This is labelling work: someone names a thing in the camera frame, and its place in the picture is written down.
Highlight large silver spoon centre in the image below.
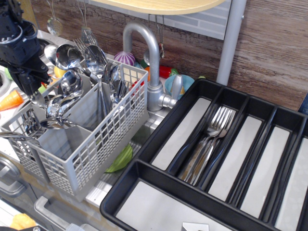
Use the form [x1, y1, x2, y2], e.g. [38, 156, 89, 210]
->
[85, 45, 111, 117]

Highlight light green toy ball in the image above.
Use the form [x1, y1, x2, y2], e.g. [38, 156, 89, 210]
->
[38, 84, 47, 93]

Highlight light wooden shelf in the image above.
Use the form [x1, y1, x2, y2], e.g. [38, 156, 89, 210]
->
[97, 0, 224, 15]

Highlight yellow toy bottom left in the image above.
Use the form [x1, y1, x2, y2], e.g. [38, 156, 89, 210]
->
[10, 214, 36, 230]

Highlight hanging slotted spatula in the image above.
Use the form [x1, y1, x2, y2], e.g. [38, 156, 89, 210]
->
[77, 0, 98, 45]

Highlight black stove burner coil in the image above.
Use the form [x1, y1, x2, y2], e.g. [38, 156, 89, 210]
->
[38, 38, 50, 58]

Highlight large silver serving spoon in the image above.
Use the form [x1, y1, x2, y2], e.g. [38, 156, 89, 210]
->
[56, 44, 90, 77]

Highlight grey metal faucet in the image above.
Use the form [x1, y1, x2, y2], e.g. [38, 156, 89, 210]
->
[123, 21, 179, 111]

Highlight stack of forks in tray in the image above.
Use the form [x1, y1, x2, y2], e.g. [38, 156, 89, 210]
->
[179, 106, 236, 184]

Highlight silver spoon cluster middle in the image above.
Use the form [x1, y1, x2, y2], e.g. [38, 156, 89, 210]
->
[45, 70, 84, 118]

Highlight yellow toy fruit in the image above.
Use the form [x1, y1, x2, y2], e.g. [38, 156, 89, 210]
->
[53, 66, 66, 78]

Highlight purple toy onion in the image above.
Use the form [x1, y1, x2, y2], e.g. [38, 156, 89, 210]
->
[114, 51, 135, 66]

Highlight light blue toy cup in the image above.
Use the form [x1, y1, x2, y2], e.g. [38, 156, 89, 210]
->
[165, 75, 194, 99]

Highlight hanging perforated skimmer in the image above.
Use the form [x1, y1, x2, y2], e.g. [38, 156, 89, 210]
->
[46, 0, 63, 36]

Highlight black cutlery tray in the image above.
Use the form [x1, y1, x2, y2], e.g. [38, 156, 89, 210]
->
[100, 79, 308, 231]

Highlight green toy leaf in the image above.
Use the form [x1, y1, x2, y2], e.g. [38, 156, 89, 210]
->
[105, 144, 133, 173]

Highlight orange toy carrot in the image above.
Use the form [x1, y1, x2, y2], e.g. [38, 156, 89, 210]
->
[0, 90, 24, 111]

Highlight green toy cabbage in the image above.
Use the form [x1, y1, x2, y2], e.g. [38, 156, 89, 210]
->
[4, 68, 13, 80]

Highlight grey metal pole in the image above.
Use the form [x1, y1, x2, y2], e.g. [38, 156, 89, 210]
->
[216, 0, 247, 86]

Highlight cutlery bundle right compartment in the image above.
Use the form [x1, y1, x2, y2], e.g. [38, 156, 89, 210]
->
[103, 63, 127, 108]

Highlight red toy pepper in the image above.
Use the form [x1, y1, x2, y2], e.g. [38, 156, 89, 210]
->
[159, 65, 178, 78]

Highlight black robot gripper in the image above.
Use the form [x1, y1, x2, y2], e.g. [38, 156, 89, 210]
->
[0, 0, 51, 96]

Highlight grey plastic cutlery basket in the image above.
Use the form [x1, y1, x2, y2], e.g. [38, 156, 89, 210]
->
[10, 64, 149, 202]

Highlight forks in front compartment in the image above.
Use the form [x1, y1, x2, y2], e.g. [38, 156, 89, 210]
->
[21, 108, 46, 138]

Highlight silver spoon lying front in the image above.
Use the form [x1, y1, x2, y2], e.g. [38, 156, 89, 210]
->
[40, 116, 76, 129]

